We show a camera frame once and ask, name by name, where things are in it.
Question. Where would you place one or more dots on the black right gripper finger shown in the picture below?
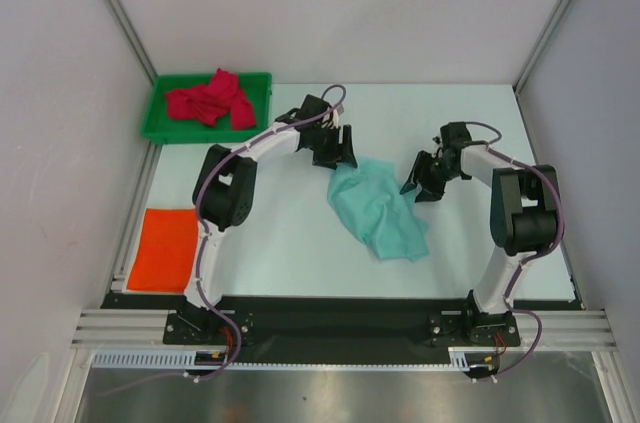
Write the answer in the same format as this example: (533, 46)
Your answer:
(415, 176)
(428, 190)

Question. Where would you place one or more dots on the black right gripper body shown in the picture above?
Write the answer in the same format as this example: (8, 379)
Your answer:
(432, 171)

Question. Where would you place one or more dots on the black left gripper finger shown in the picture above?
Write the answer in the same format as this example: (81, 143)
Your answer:
(324, 155)
(346, 154)

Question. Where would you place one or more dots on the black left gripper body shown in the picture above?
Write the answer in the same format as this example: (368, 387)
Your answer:
(325, 133)

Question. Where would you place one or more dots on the teal t shirt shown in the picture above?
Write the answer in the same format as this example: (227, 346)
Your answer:
(368, 201)

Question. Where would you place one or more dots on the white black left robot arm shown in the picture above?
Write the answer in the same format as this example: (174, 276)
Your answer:
(224, 193)

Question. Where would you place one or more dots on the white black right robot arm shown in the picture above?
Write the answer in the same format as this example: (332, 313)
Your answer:
(526, 223)

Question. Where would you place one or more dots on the red crumpled t shirt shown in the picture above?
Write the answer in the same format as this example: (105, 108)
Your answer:
(208, 103)

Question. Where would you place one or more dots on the green plastic tray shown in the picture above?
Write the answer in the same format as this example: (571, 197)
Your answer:
(160, 129)

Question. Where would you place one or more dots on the orange folded t shirt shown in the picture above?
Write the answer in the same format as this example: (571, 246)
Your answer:
(166, 251)

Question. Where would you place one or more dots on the right side aluminium rail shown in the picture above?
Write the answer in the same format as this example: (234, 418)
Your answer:
(555, 194)

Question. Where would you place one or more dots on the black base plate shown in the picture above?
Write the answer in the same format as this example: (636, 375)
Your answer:
(336, 331)

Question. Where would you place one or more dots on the right vertical aluminium post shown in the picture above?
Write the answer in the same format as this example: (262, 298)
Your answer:
(550, 27)

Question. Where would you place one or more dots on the vertical aluminium post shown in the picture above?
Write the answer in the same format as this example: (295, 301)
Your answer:
(550, 27)
(132, 38)

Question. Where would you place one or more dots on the left side aluminium rail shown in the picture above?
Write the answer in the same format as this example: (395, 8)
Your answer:
(133, 217)

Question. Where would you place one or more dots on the aluminium frame rail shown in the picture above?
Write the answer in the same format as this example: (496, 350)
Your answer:
(142, 329)

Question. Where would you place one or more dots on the left vertical aluminium post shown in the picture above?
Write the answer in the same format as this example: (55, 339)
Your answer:
(132, 38)

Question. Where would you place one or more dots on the white slotted cable duct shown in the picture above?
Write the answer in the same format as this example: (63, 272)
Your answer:
(209, 360)

